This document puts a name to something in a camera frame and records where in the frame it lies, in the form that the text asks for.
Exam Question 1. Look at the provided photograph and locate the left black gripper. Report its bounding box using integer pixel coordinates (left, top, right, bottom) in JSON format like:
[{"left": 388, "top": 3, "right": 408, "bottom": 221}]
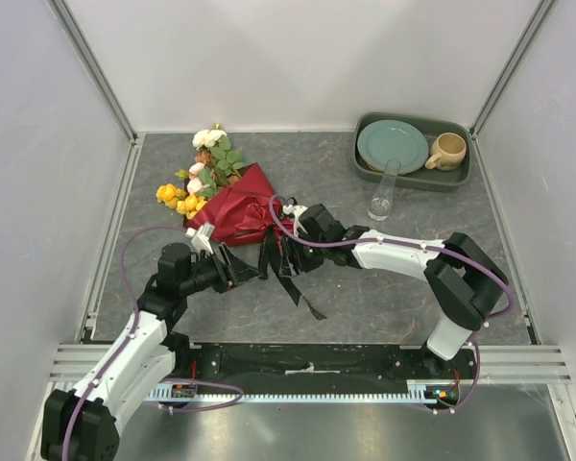
[{"left": 180, "top": 243, "right": 263, "bottom": 296}]

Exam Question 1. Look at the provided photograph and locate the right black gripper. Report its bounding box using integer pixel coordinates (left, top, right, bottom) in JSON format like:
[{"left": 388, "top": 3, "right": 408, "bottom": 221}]
[{"left": 279, "top": 230, "right": 328, "bottom": 278}]

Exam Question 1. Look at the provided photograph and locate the black ribbon gold lettering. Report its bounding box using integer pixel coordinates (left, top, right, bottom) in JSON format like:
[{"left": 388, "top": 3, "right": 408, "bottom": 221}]
[{"left": 258, "top": 225, "right": 326, "bottom": 321}]

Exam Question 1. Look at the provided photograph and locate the flower bouquet red paper wrap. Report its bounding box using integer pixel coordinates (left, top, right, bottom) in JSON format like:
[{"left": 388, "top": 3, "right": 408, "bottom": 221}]
[{"left": 156, "top": 124, "right": 281, "bottom": 247}]

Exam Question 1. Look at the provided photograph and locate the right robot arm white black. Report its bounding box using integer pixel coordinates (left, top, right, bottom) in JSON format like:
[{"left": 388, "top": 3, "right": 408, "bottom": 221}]
[{"left": 270, "top": 203, "right": 514, "bottom": 378}]

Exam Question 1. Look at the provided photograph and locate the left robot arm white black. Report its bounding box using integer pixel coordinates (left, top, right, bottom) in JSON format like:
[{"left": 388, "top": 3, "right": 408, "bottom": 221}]
[{"left": 40, "top": 243, "right": 262, "bottom": 460}]

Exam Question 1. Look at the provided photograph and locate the clear glass vase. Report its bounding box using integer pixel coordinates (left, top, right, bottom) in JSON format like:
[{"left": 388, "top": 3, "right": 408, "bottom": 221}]
[{"left": 368, "top": 159, "right": 401, "bottom": 221}]

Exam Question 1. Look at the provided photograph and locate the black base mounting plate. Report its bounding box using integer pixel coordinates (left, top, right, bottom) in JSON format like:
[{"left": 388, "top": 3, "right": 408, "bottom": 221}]
[{"left": 168, "top": 343, "right": 476, "bottom": 394}]

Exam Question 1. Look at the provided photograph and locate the teal ceramic plate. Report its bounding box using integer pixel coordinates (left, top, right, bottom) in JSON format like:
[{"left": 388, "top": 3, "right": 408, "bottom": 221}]
[{"left": 356, "top": 120, "right": 429, "bottom": 175}]

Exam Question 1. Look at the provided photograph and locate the dark green tray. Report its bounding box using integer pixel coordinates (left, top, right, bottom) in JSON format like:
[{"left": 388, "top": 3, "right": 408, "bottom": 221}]
[{"left": 352, "top": 112, "right": 472, "bottom": 192}]

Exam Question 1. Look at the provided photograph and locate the beige ceramic mug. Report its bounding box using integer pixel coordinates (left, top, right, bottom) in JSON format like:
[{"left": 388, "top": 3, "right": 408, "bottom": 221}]
[{"left": 424, "top": 133, "right": 468, "bottom": 171}]

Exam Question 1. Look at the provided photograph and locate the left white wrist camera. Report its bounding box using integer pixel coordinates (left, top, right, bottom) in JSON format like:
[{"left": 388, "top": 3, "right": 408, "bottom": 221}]
[{"left": 185, "top": 223, "right": 215, "bottom": 255}]

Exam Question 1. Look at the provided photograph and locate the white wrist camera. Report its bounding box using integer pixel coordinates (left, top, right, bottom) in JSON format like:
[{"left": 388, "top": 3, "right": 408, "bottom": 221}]
[
  {"left": 282, "top": 204, "right": 308, "bottom": 236},
  {"left": 185, "top": 223, "right": 215, "bottom": 255}
]

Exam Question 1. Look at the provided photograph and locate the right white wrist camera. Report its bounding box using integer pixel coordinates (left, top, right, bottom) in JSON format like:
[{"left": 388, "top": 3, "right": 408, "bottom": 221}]
[{"left": 282, "top": 204, "right": 308, "bottom": 236}]

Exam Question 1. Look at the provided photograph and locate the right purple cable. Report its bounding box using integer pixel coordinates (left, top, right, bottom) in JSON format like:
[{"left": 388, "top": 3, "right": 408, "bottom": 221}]
[{"left": 268, "top": 193, "right": 515, "bottom": 416}]

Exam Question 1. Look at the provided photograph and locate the purple cable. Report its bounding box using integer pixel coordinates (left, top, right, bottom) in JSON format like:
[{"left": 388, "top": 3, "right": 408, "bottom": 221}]
[
  {"left": 60, "top": 224, "right": 245, "bottom": 461},
  {"left": 268, "top": 193, "right": 515, "bottom": 416}
]

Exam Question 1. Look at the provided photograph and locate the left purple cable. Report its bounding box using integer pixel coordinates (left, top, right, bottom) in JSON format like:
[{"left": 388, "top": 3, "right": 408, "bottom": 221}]
[{"left": 60, "top": 224, "right": 245, "bottom": 461}]

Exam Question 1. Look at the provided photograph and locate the light blue cable duct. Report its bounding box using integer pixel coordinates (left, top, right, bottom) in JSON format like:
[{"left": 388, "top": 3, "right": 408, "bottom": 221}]
[{"left": 144, "top": 381, "right": 460, "bottom": 405}]

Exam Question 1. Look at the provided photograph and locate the left aluminium corner post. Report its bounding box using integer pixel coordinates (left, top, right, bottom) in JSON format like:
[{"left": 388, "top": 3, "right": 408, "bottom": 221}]
[{"left": 48, "top": 0, "right": 138, "bottom": 144}]

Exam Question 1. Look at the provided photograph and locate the aluminium corner post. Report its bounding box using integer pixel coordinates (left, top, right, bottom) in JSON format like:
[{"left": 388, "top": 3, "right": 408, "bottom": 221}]
[
  {"left": 469, "top": 0, "right": 557, "bottom": 139},
  {"left": 48, "top": 0, "right": 138, "bottom": 144}
]

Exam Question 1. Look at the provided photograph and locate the right aluminium corner post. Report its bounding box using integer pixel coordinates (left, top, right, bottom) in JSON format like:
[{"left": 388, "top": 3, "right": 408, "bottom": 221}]
[{"left": 469, "top": 0, "right": 557, "bottom": 139}]

